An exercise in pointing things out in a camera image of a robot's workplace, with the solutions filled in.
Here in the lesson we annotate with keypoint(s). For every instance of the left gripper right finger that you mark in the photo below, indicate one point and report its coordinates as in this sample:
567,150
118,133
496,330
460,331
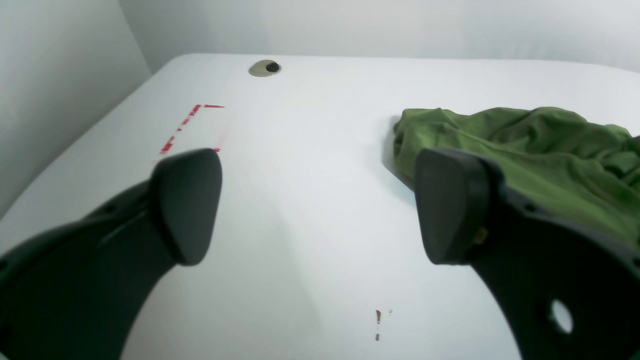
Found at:
567,292

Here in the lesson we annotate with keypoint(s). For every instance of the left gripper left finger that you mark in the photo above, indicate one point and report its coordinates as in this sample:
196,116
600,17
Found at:
74,292

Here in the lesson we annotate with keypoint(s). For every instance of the olive green T-shirt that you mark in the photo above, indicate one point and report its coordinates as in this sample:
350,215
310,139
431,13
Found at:
578,171

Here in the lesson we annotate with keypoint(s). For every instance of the red tape rectangle marking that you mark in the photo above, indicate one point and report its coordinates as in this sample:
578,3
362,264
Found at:
206,126

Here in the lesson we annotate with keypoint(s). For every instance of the right table cable grommet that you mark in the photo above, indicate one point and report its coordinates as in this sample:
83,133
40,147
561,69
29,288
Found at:
264,68

